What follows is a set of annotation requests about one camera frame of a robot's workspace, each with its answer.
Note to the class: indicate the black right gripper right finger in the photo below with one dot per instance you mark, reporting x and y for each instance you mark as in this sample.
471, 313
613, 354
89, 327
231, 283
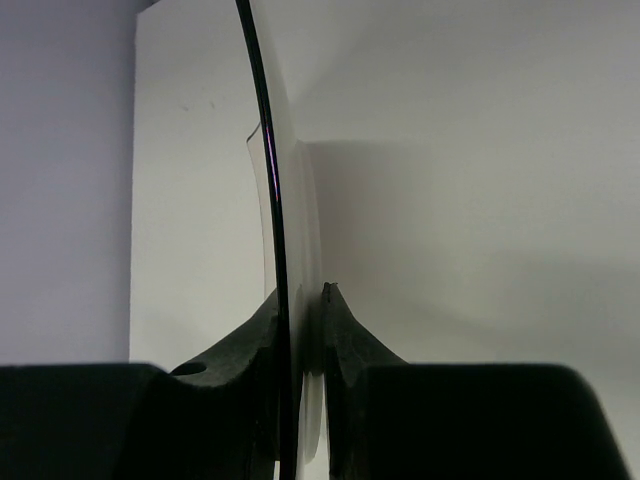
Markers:
390, 419

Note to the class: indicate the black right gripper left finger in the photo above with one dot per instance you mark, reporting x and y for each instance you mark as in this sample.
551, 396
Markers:
213, 417

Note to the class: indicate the white square plate black rim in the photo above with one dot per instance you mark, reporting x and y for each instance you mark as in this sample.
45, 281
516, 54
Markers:
294, 230

